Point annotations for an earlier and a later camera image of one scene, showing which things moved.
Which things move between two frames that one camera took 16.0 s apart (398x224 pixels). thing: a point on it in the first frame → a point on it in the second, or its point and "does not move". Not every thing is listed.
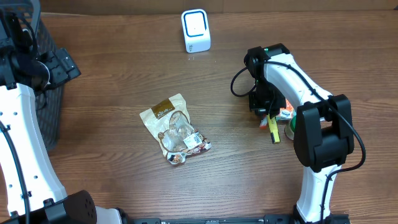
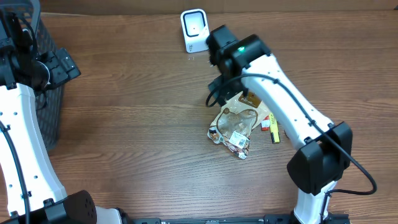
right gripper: [275, 107] → [222, 91]
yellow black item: [273, 125] does not move
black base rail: [237, 219] does not move
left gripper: [60, 74] does not move
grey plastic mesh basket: [49, 106] does not move
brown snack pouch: [171, 122] → [237, 122]
